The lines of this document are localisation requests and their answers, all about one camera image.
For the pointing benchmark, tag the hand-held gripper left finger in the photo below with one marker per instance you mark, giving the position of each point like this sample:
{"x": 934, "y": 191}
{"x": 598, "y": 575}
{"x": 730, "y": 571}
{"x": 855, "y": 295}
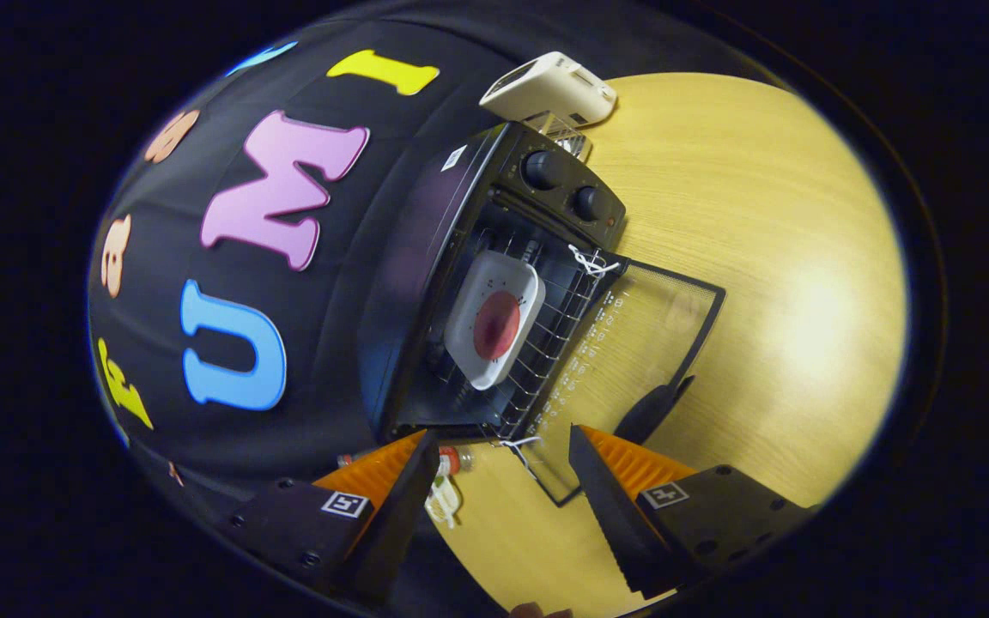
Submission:
{"x": 400, "y": 515}

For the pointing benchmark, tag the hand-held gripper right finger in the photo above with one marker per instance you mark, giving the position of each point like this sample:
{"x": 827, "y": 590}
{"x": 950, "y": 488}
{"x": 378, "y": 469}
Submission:
{"x": 610, "y": 515}

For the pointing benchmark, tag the round red food patty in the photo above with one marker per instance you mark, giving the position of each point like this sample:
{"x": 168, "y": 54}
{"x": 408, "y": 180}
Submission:
{"x": 497, "y": 326}

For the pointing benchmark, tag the white square plate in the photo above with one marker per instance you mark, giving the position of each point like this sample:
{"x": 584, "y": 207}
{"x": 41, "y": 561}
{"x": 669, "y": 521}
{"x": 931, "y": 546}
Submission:
{"x": 494, "y": 275}

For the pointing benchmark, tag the black toaster oven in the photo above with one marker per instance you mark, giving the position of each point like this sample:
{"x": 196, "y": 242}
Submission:
{"x": 426, "y": 257}

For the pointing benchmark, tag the white bread toaster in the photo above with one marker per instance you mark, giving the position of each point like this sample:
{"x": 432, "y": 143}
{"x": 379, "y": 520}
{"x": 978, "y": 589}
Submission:
{"x": 546, "y": 86}

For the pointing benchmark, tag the white green snack packet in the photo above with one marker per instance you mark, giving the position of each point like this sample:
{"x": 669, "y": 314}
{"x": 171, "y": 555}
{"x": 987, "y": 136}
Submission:
{"x": 443, "y": 502}

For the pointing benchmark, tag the clear plastic water bottle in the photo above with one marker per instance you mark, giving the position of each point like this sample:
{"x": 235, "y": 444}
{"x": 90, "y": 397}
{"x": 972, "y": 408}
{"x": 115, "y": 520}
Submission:
{"x": 452, "y": 461}

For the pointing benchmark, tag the black backdrop cloth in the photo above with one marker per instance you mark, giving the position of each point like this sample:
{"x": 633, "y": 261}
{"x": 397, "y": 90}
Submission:
{"x": 348, "y": 360}

